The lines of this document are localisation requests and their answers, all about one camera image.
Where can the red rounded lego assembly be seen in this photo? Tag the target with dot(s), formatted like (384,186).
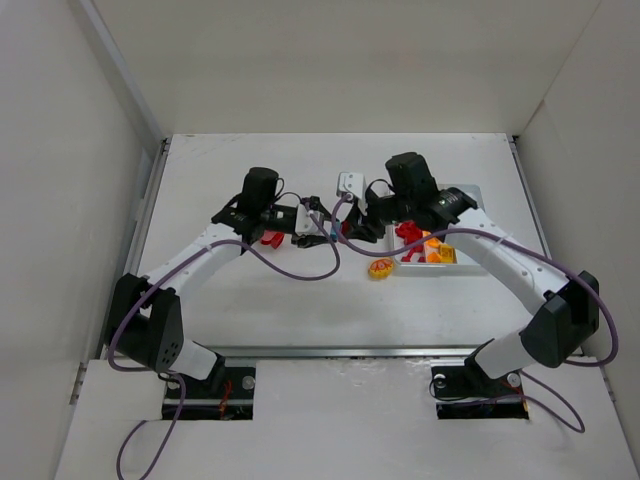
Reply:
(272,239)

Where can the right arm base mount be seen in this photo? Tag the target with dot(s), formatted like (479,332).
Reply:
(462,393)

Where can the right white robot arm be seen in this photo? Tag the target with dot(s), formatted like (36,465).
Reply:
(563,306)

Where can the yellow rounded lego piece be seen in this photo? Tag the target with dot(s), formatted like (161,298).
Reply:
(449,260)

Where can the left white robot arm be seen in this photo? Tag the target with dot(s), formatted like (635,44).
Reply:
(145,321)

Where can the yellow butterfly rounded lego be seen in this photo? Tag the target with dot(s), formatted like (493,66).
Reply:
(380,268)

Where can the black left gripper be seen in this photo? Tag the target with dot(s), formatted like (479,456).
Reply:
(285,219)

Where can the red legos in tray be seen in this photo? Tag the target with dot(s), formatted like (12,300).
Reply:
(408,232)

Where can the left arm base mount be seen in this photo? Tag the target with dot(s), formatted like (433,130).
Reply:
(228,396)

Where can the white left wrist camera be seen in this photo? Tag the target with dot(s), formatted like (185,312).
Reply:
(309,221)

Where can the white sorting tray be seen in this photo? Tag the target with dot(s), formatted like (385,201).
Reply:
(465,266)

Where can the yellow 2x2 lego brick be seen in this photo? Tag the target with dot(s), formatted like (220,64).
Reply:
(446,250)

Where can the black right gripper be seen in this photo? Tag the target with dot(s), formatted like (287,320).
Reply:
(364,220)

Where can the orange lego pile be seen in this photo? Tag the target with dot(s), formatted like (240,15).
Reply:
(431,243)

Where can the orange wedge lego piece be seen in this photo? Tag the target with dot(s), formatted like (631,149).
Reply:
(432,258)

